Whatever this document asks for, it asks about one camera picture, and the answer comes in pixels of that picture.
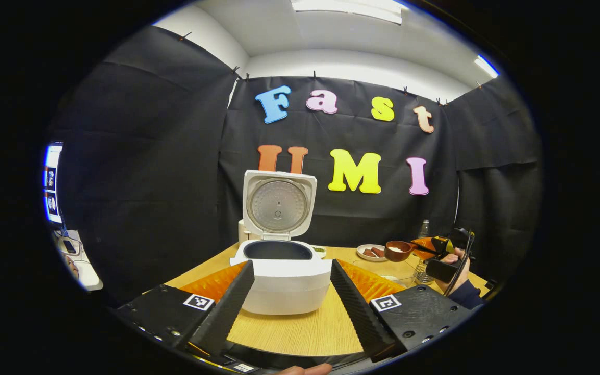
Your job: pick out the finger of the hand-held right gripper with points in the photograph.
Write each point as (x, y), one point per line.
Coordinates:
(425, 247)

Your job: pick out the clear plastic water bottle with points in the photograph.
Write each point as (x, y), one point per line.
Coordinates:
(424, 230)

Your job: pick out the black phone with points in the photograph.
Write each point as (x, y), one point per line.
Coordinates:
(69, 246)

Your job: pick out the clear plastic container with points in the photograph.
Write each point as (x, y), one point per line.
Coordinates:
(383, 268)

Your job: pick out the long ceiling light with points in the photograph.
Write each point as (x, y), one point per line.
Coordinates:
(347, 8)

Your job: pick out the brown wooden spoon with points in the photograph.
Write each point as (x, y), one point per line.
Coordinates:
(398, 256)

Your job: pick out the white side desk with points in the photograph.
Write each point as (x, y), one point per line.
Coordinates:
(89, 276)

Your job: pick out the white rice cooker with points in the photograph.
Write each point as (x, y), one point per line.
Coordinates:
(289, 291)

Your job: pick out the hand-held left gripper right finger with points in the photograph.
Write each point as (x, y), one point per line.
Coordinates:
(360, 317)

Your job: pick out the small ceiling light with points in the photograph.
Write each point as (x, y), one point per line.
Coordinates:
(486, 66)

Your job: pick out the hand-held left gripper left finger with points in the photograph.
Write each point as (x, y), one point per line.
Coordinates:
(222, 317)

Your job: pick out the white round plate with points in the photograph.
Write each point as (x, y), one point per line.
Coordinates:
(370, 259)

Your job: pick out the white divided sauce dish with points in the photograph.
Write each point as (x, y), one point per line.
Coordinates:
(320, 251)

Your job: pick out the computer monitor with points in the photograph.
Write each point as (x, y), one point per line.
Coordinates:
(52, 182)

